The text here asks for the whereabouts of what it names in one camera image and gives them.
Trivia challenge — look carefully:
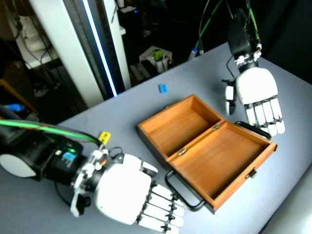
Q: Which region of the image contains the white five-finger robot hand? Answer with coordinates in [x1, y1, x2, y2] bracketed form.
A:
[94, 153, 185, 234]
[221, 67, 286, 137]

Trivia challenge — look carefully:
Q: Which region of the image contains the wooden box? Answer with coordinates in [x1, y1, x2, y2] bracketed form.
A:
[136, 94, 278, 215]

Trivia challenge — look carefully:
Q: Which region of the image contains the grey table cloth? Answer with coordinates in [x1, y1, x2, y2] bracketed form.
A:
[0, 41, 312, 234]

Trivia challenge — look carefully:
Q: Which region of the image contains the yellow block with holes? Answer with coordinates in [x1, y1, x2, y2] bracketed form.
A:
[97, 131, 112, 143]

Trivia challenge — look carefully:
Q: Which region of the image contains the black computer tower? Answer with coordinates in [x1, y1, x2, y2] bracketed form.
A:
[118, 6, 147, 49]

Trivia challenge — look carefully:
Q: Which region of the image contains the white column with light strip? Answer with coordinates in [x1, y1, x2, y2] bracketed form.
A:
[28, 0, 132, 108]

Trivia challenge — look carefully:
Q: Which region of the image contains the white crumpled bundle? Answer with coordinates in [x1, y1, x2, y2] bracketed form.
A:
[15, 15, 51, 52]

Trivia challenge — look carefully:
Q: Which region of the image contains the green cable with blue plug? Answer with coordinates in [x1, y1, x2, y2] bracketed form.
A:
[188, 0, 224, 61]

